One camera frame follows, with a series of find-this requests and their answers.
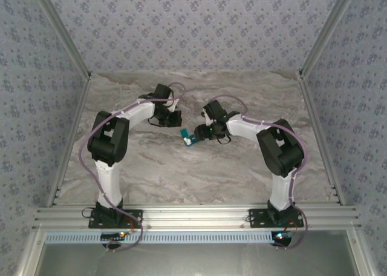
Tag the teal pill organizer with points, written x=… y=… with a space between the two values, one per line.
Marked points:
x=183 y=132

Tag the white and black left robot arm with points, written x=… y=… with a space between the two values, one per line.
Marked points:
x=136 y=112

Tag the grey metal panel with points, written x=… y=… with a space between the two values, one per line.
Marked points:
x=196 y=261

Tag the right small circuit board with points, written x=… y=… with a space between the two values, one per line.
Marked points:
x=282 y=236

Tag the small circuit board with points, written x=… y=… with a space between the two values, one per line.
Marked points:
x=113 y=235
x=282 y=236

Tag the left small circuit board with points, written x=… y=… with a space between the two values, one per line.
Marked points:
x=113 y=235

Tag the aluminium front frame rail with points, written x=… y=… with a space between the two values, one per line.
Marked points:
x=196 y=215

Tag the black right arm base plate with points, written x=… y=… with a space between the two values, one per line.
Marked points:
x=258 y=218

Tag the aluminium left side rail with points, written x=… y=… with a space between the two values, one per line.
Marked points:
x=71 y=136

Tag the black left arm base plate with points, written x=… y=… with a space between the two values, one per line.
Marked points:
x=133 y=218

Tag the aluminium right side rail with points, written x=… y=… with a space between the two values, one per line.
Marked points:
x=320 y=136

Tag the aluminium left upright post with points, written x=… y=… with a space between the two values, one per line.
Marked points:
x=64 y=31

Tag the aluminium upright post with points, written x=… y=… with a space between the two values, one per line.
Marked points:
x=64 y=31
x=326 y=31

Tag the aluminium right upright post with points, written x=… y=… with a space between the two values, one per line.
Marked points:
x=326 y=31

